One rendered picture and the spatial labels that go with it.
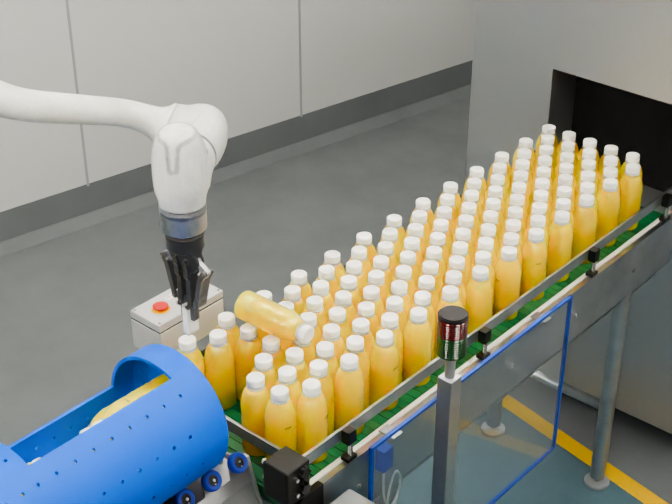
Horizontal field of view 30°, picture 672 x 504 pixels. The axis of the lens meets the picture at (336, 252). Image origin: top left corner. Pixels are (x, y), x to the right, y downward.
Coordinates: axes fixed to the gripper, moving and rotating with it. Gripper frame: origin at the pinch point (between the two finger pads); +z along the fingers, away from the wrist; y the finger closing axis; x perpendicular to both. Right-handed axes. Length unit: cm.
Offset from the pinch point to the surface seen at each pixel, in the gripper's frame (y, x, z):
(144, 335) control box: 28.7, -10.7, 23.0
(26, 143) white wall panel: 243, -129, 86
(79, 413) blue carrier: 12.7, 20.4, 18.7
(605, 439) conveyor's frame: -23, -145, 109
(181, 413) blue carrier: -11.8, 14.2, 9.7
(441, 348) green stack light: -37, -35, 9
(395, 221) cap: 14, -84, 19
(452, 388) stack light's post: -39, -37, 20
